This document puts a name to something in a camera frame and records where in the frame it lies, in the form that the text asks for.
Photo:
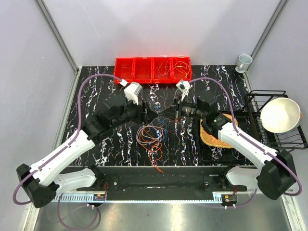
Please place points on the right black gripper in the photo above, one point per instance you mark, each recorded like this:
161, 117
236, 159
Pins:
169, 112

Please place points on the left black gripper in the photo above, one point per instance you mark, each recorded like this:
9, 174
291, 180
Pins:
144, 114

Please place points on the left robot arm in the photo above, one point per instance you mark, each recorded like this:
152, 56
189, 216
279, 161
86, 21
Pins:
44, 180

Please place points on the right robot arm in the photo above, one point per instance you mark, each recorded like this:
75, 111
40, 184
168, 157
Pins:
274, 171

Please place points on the woven bamboo basket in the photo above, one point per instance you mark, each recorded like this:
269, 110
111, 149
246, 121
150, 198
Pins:
209, 140

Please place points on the white mug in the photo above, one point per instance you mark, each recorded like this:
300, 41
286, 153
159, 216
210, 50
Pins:
243, 63

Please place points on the white bowl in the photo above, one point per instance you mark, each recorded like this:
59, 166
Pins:
281, 115

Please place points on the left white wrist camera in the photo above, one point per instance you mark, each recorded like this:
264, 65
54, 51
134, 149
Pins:
132, 92

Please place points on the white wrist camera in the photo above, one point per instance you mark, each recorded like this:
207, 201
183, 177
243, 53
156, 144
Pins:
184, 87
132, 92

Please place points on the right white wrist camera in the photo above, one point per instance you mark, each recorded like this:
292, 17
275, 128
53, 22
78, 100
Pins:
184, 87

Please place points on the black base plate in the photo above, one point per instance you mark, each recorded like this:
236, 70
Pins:
166, 184

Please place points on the black wire dish rack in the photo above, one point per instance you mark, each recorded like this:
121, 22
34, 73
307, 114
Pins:
290, 141

